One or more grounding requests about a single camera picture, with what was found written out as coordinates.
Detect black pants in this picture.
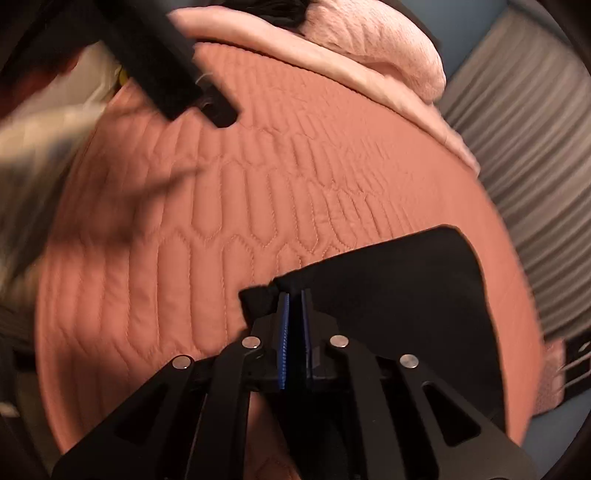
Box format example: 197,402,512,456
239,224,506,425

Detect pink suitcase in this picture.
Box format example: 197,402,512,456
531,340,568,412

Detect black suitcase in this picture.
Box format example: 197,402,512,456
563,336,591,398

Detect black cloth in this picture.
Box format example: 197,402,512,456
222,0,315,26

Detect salmon quilted bedspread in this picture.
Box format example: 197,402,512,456
34,44,546,480

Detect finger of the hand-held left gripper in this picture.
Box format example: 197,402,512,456
99,0,241,130

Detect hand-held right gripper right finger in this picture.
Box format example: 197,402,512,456
300,288,539,480

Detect light pink blanket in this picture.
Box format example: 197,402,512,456
168,0,481,174

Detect grey curtain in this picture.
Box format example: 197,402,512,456
436,11,591,342

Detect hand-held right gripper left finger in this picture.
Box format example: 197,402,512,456
51,293,291,480

